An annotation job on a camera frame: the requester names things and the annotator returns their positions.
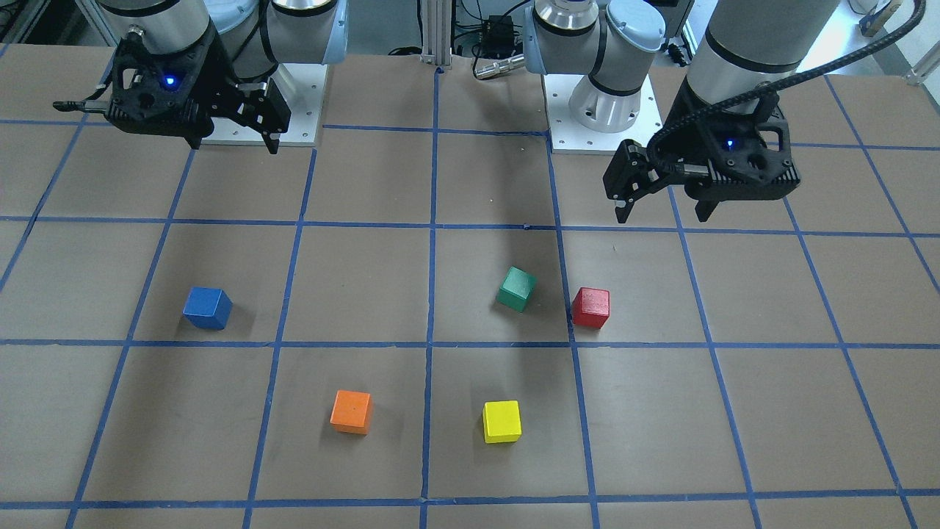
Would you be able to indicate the blue wooden block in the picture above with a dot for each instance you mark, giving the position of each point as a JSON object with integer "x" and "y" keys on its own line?
{"x": 207, "y": 308}

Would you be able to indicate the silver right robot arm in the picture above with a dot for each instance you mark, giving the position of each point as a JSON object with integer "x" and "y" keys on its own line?
{"x": 248, "y": 73}

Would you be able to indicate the green wooden block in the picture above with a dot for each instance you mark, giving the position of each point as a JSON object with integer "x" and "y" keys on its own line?
{"x": 516, "y": 289}

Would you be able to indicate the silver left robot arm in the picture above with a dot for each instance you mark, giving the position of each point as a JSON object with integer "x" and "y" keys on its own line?
{"x": 746, "y": 45}

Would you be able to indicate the aluminium frame post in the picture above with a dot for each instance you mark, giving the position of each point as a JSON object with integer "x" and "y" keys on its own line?
{"x": 436, "y": 32}

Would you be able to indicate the yellow wooden block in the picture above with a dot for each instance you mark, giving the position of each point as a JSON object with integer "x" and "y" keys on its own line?
{"x": 501, "y": 421}

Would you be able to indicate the red wooden block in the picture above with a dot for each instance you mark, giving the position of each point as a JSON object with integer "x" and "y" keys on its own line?
{"x": 591, "y": 307}

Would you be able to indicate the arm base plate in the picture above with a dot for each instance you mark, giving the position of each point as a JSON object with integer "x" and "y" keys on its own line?
{"x": 303, "y": 87}
{"x": 583, "y": 120}

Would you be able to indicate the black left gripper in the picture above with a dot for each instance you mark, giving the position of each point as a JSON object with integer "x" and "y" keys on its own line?
{"x": 677, "y": 139}

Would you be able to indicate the orange wooden block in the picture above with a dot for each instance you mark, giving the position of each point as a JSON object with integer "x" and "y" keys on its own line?
{"x": 352, "y": 412}

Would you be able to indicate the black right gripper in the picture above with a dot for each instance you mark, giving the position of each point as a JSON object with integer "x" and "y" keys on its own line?
{"x": 217, "y": 79}

